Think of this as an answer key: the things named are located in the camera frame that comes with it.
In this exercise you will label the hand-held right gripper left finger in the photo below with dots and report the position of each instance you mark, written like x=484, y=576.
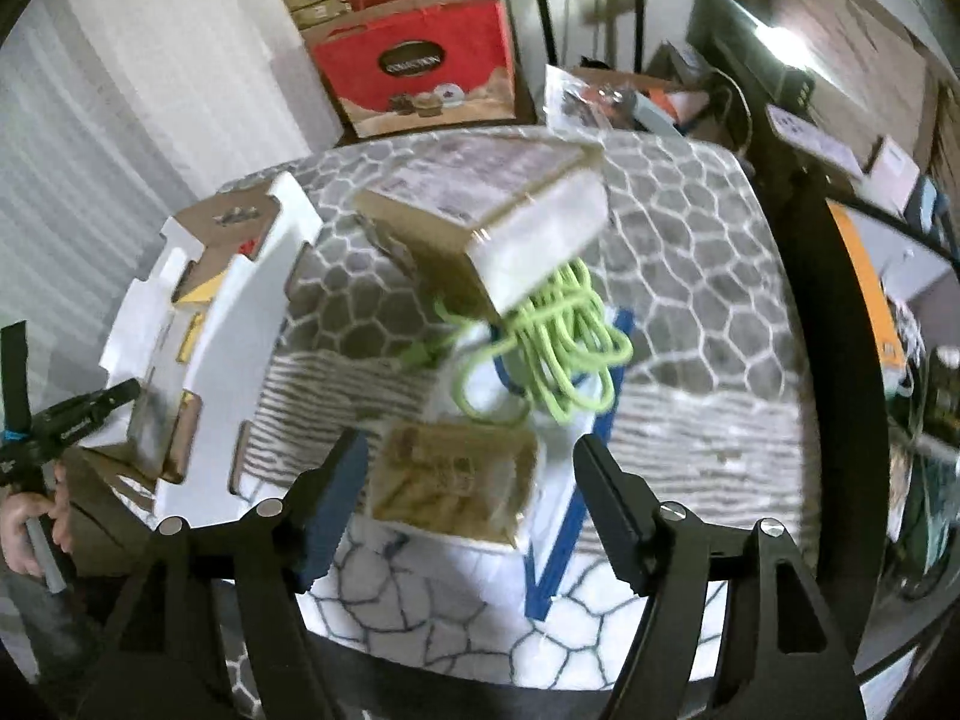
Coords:
x=330, y=510

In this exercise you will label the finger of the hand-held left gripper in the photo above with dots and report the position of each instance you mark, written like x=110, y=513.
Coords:
x=15, y=382
x=90, y=405

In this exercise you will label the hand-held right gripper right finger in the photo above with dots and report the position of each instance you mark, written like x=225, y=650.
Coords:
x=611, y=517

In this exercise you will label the small gold tissue pack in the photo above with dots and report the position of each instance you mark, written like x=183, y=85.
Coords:
x=450, y=480

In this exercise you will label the white cardboard box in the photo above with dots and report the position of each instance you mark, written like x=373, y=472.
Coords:
x=247, y=315

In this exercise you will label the large gold tissue pack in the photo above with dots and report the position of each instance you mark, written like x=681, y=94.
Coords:
x=465, y=187

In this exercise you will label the person's left hand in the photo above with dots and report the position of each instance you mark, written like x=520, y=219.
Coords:
x=19, y=532

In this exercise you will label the white curtain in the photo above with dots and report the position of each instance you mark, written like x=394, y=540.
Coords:
x=90, y=165

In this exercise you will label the white and orange box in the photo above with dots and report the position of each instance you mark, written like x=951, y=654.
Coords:
x=870, y=292

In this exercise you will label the dark foil packet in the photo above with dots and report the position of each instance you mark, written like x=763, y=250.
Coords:
x=945, y=382

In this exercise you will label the clear plastic bag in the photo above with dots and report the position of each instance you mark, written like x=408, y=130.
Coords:
x=577, y=101

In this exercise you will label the brown cardboard box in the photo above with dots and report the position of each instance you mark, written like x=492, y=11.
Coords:
x=675, y=101

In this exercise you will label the lilac smartphone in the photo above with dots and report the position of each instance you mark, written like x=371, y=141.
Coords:
x=810, y=136

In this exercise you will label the blue plastic object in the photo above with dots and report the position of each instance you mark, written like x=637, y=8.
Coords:
x=930, y=210

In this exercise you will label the small pink box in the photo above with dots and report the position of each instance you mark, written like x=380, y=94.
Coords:
x=896, y=169

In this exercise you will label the red Collection gift box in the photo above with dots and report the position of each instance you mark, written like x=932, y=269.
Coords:
x=420, y=52

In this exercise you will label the small black lit device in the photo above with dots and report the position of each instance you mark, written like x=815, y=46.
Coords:
x=787, y=67

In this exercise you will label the brown sofa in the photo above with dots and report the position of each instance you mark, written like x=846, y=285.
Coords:
x=862, y=30

